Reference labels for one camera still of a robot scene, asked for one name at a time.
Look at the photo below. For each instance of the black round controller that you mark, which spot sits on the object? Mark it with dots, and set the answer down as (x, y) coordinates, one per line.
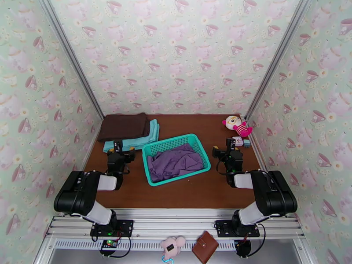
(243, 248)

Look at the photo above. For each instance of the small blue-grey cube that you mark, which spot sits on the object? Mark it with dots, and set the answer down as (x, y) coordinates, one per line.
(247, 143)

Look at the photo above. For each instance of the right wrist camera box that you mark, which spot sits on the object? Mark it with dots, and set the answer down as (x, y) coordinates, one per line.
(230, 144)

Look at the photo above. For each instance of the brown leather wallet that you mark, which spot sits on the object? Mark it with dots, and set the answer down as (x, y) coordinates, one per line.
(204, 247)

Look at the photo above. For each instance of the pink striped plush doll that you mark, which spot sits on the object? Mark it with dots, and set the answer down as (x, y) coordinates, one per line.
(237, 125)

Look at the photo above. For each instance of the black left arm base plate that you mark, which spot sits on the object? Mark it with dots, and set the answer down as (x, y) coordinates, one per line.
(126, 226)

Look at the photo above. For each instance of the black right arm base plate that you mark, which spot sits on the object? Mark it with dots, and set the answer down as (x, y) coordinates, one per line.
(222, 227)

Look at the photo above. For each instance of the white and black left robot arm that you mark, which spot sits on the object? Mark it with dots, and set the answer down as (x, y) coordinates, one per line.
(77, 194)

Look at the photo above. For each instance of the blue carabiner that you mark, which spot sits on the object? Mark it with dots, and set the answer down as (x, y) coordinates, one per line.
(166, 260)

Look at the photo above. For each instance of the aluminium frame rail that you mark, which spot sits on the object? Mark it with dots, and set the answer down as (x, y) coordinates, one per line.
(176, 217)

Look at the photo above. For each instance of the folded teal trousers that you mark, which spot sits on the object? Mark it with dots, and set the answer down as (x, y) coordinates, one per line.
(152, 134)

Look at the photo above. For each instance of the purple trousers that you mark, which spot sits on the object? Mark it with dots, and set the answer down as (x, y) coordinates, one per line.
(176, 161)

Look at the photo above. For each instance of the small white box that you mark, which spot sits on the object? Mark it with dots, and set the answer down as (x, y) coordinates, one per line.
(238, 141)

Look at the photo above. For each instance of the aluminium corner post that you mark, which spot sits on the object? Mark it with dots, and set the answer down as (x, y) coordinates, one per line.
(277, 59)
(71, 57)

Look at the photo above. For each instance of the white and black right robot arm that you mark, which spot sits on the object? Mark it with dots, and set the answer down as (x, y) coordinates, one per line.
(272, 194)

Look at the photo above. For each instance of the black controller board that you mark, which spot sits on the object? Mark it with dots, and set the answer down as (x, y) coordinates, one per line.
(109, 245)

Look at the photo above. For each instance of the teal plastic basket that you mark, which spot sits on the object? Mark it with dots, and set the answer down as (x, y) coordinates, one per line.
(154, 146)

